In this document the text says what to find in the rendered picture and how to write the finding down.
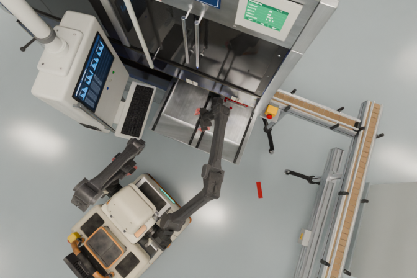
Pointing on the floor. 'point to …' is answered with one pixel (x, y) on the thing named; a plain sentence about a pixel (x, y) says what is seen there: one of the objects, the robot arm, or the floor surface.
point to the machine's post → (298, 48)
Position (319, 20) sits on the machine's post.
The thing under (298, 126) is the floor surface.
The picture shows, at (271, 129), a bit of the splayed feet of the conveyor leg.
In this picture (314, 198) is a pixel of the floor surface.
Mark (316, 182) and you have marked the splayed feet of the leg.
